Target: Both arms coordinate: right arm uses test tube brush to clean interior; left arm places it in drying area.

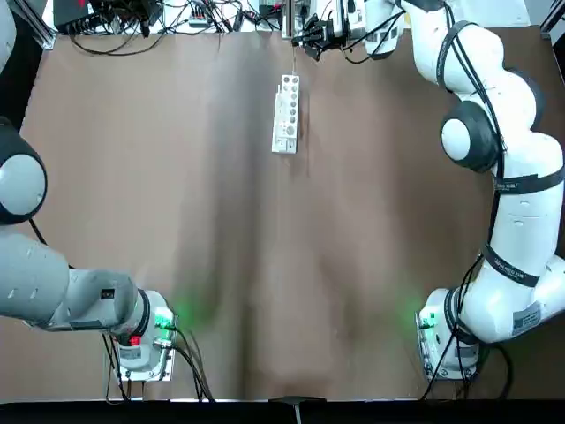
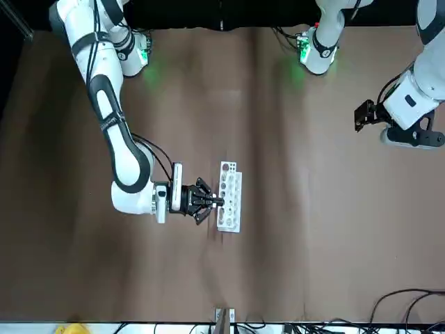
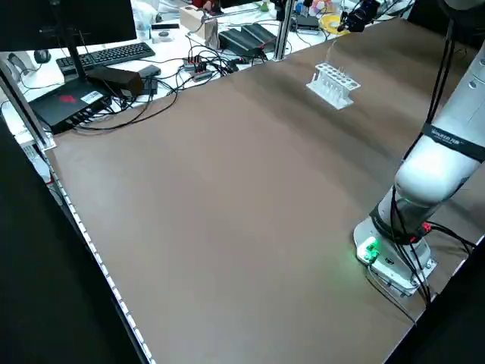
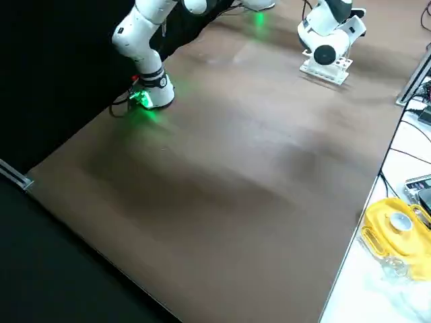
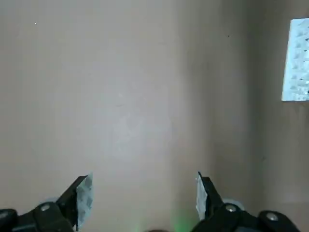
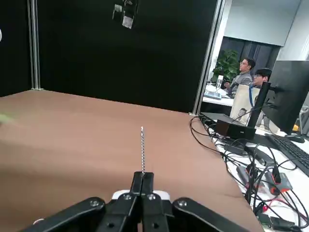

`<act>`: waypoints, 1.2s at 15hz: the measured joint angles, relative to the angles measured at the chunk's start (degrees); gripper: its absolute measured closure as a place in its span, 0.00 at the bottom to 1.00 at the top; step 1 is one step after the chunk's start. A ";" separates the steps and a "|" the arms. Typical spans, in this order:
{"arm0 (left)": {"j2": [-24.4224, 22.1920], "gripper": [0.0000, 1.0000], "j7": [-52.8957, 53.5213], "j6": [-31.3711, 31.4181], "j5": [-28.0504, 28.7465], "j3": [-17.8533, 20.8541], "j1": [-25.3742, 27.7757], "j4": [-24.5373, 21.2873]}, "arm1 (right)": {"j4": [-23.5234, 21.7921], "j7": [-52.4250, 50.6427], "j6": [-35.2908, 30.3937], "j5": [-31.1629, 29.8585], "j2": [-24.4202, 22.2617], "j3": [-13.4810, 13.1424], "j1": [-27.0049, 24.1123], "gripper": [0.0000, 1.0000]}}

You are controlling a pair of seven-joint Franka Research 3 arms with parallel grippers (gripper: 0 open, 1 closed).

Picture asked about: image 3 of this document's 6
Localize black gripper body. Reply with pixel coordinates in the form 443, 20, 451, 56
354, 0, 380, 27

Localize white test tube rack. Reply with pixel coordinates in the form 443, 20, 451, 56
305, 62, 361, 111

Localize yellow plastic tray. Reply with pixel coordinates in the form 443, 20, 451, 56
318, 14, 352, 36

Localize colourful toy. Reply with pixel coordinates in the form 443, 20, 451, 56
294, 0, 335, 18

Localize flat black box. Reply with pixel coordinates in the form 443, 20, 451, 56
295, 14, 320, 35

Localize black ridged device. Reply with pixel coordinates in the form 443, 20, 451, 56
217, 28, 254, 58
239, 22, 278, 49

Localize USB hub with red lights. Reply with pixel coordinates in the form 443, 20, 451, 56
183, 54, 214, 83

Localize beige cardboard box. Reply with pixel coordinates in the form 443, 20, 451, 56
177, 5, 221, 50

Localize black power adapter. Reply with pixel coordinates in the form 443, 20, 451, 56
139, 64, 162, 96

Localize black keyboard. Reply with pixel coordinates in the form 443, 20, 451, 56
55, 42, 157, 75

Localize dark brown rectangular box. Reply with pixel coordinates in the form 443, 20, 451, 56
86, 64, 146, 101

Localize black computer monitor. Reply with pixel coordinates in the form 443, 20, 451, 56
0, 0, 137, 52

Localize black monitor stand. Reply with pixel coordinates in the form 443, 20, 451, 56
48, 0, 92, 83

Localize black computer with red logo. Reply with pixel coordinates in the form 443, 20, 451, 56
28, 80, 114, 136

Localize aluminium frame post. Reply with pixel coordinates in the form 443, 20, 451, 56
0, 56, 57, 149
273, 0, 295, 61

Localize black cable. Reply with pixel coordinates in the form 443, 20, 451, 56
388, 14, 455, 304
424, 221, 477, 253
174, 45, 266, 92
71, 67, 213, 132
363, 263, 433, 328

